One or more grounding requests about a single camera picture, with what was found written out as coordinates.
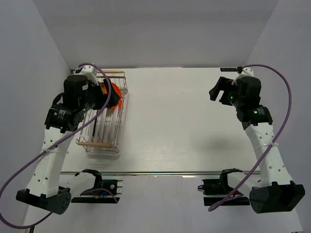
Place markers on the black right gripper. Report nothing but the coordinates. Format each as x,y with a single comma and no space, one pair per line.
219,86

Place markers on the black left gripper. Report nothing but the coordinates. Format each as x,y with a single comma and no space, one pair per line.
104,97

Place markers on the orange plastic plate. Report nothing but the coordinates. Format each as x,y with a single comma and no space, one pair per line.
116,95

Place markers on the translucent white plate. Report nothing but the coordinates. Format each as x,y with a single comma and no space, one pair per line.
99,129

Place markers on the yellow patterned dark plate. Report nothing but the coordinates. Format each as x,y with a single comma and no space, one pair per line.
104,88

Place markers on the white plate with red characters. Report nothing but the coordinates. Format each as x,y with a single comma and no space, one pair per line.
110,124

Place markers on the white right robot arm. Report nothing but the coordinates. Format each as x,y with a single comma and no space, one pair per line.
268,185

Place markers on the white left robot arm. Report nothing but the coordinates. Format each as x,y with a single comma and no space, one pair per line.
82,93

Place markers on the blue table label right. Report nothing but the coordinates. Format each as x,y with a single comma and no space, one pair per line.
228,69

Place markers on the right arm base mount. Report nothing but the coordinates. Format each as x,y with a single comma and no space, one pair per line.
215,189

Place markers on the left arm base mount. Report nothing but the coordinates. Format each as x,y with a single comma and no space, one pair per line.
103,191

